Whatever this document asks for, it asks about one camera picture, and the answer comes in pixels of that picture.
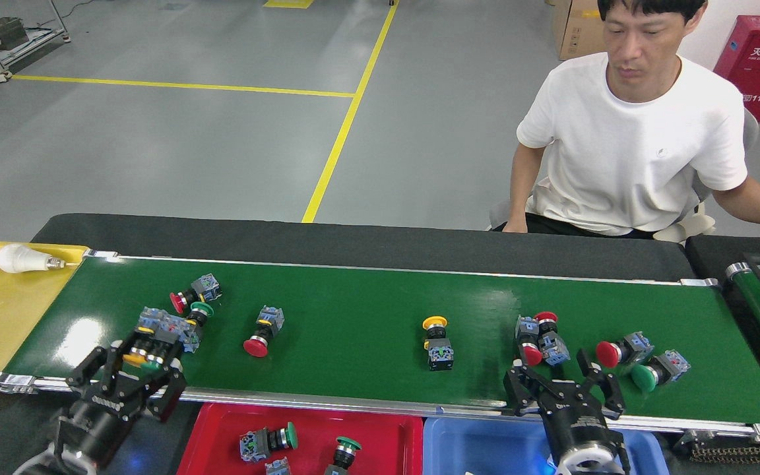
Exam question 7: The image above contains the grey metal box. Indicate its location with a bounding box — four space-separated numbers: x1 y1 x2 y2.
0 16 30 50

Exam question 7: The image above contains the conveyor drive chain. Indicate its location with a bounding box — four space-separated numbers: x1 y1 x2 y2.
689 443 760 462

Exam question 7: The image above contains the yellow plastic tray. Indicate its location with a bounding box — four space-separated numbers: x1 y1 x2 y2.
0 241 90 401

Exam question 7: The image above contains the white light bulb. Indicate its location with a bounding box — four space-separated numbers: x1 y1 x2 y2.
0 243 67 274

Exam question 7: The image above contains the blue plastic bin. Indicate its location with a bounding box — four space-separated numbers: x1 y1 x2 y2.
423 417 671 475

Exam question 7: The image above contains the long green conveyor belt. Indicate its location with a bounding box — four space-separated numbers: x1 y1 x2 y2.
0 249 760 439

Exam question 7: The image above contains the brown cardboard box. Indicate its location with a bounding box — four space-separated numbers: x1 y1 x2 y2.
552 0 608 61

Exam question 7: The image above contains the red plastic bin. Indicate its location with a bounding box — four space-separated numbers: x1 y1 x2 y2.
177 402 424 475

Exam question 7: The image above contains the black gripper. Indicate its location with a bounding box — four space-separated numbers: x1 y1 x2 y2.
503 360 626 457
57 340 188 466

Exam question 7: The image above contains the person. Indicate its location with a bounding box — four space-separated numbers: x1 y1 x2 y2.
491 0 760 257

